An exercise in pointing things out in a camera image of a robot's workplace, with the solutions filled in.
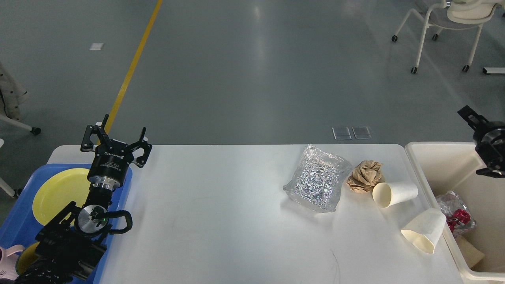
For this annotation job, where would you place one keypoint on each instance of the pink mug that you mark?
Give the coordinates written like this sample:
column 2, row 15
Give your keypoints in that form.
column 8, row 260

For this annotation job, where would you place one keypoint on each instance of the white paper cup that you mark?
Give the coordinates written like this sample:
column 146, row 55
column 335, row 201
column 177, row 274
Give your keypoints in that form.
column 386, row 194
column 424, row 230

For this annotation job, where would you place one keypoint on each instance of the blue plastic tray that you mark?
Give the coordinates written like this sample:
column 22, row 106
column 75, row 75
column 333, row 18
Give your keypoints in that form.
column 20, row 227

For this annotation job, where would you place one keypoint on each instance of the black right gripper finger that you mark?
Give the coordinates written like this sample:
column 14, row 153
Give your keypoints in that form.
column 475, row 121
column 493, row 173

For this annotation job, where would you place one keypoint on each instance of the red foil snack wrapper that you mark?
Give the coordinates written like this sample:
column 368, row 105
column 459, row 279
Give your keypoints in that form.
column 459, row 218

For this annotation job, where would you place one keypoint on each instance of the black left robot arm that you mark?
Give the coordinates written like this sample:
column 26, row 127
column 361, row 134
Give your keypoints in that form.
column 71, row 244

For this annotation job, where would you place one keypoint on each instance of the teal green mug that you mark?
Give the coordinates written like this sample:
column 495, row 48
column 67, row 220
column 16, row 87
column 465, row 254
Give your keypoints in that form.
column 27, row 258

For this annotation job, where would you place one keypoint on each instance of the yellow plastic plate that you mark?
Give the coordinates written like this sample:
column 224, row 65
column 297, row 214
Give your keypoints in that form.
column 58, row 191

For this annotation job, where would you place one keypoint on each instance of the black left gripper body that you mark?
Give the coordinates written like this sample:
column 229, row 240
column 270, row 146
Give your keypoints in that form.
column 108, row 169

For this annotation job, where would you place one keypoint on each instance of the crumpled brown paper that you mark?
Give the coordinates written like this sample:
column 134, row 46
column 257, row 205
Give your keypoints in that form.
column 365, row 176

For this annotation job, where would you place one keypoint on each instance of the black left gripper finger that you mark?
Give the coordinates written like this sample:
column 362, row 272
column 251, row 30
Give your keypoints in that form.
column 106, row 144
column 129, row 149

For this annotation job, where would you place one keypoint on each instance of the brown paper bag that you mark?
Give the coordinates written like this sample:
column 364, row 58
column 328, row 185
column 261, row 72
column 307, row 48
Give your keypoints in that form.
column 470, row 253

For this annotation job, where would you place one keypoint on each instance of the white chair leg with caster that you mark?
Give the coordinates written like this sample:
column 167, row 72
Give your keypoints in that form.
column 18, row 124

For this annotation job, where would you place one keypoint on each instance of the beige plastic bin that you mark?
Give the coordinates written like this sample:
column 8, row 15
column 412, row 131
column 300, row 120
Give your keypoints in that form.
column 451, row 166

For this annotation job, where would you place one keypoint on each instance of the white bar on floor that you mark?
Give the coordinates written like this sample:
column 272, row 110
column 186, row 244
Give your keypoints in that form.
column 493, row 70

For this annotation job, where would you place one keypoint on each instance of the white polka-dot cloth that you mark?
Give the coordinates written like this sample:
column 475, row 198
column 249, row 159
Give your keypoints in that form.
column 12, row 94

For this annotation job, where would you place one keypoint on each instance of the aluminium foil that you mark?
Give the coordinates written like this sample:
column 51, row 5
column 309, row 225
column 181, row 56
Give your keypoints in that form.
column 318, row 179

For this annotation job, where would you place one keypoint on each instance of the white rolling chair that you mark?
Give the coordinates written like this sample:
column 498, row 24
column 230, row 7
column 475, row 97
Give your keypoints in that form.
column 450, row 15

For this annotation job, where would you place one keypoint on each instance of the metal floor socket plate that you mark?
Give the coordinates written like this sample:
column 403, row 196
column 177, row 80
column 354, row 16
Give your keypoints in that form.
column 346, row 133

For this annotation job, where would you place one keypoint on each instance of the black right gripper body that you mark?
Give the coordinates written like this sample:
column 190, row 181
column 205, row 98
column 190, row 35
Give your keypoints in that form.
column 490, row 145

